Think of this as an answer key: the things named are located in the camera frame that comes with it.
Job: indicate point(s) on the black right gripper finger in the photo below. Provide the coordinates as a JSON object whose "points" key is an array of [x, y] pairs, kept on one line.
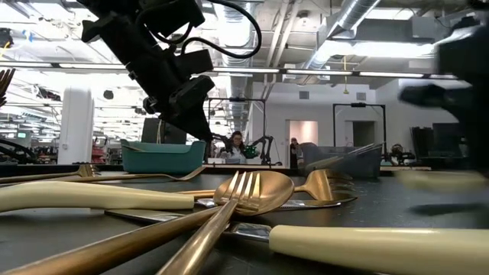
{"points": [[479, 141]]}

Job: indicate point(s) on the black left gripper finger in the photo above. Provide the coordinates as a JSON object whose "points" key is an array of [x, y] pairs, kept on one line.
{"points": [[191, 107]]}

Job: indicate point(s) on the gold fork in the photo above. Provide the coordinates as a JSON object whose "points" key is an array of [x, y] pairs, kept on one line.
{"points": [[206, 237], [324, 185], [87, 170], [5, 82], [183, 176]]}

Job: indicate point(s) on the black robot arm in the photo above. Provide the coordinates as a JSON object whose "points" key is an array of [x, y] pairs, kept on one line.
{"points": [[263, 141], [221, 139]]}

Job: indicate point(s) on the black monitor on stand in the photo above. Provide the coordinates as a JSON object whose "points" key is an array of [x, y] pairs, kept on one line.
{"points": [[447, 133]]}

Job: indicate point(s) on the person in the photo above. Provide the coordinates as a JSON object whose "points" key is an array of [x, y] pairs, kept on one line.
{"points": [[237, 139], [294, 147]]}

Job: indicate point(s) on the teal plastic bin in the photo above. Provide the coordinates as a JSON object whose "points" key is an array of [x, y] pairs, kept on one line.
{"points": [[164, 160]]}

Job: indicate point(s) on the long ceiling light strip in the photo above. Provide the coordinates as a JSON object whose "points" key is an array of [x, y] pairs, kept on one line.
{"points": [[244, 70], [389, 74]]}

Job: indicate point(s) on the white pillar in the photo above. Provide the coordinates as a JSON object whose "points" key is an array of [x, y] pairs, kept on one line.
{"points": [[76, 130]]}

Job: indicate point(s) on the red cart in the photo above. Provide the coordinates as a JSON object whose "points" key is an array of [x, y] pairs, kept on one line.
{"points": [[98, 153]]}

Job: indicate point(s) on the dark grey plastic bin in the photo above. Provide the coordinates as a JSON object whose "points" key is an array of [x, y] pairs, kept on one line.
{"points": [[355, 170]]}

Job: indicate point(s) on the black table mat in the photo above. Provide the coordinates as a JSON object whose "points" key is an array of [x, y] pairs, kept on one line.
{"points": [[344, 244]]}

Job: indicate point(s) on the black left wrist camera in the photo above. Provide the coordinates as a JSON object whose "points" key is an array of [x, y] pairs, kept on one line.
{"points": [[196, 63]]}

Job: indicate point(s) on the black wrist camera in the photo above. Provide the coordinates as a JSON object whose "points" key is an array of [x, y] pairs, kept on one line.
{"points": [[196, 63], [428, 97]]}

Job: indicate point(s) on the black metal rig frame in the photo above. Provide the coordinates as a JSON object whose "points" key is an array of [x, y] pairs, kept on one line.
{"points": [[359, 104], [237, 99]]}

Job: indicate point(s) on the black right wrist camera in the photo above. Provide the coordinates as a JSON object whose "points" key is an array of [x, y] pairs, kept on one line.
{"points": [[428, 97]]}

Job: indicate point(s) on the silver ventilation duct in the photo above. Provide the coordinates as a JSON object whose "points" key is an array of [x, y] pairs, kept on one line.
{"points": [[233, 23], [357, 11]]}

